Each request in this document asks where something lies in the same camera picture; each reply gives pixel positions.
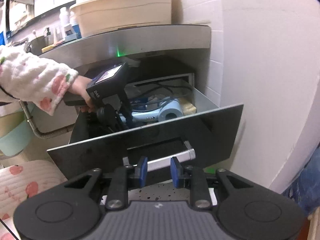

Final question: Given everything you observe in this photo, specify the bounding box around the beige sponge block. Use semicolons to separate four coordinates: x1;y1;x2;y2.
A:
182;102;197;115

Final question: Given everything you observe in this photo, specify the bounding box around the blue patterned cloth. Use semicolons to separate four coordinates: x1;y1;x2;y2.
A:
282;146;320;214

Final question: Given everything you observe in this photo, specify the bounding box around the person's left hand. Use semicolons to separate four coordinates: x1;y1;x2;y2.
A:
68;76;96;112

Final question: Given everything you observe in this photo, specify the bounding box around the light blue hair dryer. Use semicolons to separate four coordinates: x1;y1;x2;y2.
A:
119;97;183;125

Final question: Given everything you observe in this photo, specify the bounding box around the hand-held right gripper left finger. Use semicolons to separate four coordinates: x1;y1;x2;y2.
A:
64;156;148;209

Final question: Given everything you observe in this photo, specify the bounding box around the black cable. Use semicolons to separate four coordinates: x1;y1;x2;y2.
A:
135;80;194;93

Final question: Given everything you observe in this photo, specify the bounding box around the metal pot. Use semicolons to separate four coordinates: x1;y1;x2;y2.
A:
29;36;50;55

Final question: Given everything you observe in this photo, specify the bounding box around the white plastic bottle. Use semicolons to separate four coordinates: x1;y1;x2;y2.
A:
59;6;71;39

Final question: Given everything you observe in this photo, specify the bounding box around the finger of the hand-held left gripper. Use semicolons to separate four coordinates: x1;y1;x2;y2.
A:
119;104;135;130

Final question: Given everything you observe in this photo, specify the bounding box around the black glass-front drawer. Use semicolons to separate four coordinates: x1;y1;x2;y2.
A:
47;59;244;180

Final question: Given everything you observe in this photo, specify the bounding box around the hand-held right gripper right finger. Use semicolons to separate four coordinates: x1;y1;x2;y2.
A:
170;156;253;209

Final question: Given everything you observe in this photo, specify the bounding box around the light green plastic bin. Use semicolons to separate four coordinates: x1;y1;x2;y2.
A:
0;121;35;157

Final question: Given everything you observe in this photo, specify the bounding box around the corrugated metal hose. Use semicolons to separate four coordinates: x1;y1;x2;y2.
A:
19;99;76;140

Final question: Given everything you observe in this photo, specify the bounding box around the pink strawberry quilted mat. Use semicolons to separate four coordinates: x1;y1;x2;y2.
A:
0;159;68;240

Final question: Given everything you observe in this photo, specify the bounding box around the stainless steel cabinet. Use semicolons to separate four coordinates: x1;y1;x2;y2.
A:
37;24;212;100

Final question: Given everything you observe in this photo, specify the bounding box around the beige plastic basin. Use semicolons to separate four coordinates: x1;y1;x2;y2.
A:
69;0;179;38

